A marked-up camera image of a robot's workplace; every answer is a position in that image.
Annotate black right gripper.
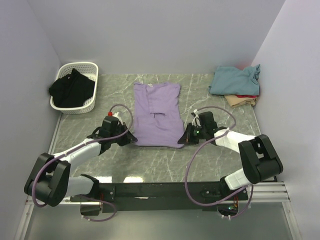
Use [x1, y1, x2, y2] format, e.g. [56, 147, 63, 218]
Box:
[178, 122, 207, 145]

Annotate purple t shirt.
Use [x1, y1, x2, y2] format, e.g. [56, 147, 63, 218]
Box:
[133, 82, 184, 149]

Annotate tan folded t shirt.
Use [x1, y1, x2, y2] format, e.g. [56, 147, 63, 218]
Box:
[224, 95, 258, 108]

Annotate aluminium rail frame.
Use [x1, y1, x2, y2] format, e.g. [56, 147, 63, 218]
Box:
[13, 117, 292, 240]

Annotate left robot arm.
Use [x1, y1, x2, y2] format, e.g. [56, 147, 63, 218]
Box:
[24, 116, 138, 207]

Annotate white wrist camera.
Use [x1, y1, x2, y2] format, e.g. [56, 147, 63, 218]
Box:
[191, 109, 201, 128]
[107, 111, 123, 124]

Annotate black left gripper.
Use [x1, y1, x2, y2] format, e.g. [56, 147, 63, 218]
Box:
[110, 122, 137, 146]

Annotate teal folded t shirt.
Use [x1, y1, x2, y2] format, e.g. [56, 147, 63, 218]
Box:
[208, 64, 261, 96]

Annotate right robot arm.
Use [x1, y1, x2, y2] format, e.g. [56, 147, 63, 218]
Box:
[177, 110, 283, 200]

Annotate black t shirt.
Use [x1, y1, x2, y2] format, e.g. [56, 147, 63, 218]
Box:
[48, 68, 95, 108]

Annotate red folded t shirt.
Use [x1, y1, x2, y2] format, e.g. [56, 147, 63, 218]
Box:
[235, 95, 259, 99]

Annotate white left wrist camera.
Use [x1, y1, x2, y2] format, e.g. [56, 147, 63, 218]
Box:
[107, 111, 123, 124]

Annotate white laundry basket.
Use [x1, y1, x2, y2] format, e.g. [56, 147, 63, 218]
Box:
[48, 62, 99, 115]

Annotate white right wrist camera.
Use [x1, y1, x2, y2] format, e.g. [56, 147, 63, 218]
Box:
[191, 109, 201, 128]

